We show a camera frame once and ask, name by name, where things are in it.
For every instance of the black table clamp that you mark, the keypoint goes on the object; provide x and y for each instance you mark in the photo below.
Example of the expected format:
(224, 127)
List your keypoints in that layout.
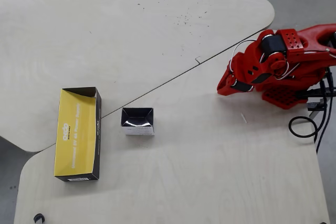
(316, 106)

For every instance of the yellow black open box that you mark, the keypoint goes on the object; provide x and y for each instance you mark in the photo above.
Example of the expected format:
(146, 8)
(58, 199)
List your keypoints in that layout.
(74, 134)

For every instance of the small black clip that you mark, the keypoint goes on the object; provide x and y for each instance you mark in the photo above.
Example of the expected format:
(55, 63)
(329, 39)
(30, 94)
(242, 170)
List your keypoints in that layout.
(38, 218)

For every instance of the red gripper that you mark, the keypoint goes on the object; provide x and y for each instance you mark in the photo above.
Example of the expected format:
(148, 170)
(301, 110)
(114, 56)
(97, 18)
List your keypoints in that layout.
(241, 86)

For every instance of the red robot arm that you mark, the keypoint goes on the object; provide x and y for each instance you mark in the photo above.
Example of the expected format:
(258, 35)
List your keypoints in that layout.
(309, 35)

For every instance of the small black white box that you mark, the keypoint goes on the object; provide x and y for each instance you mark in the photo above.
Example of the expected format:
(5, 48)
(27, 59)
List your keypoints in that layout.
(137, 120)

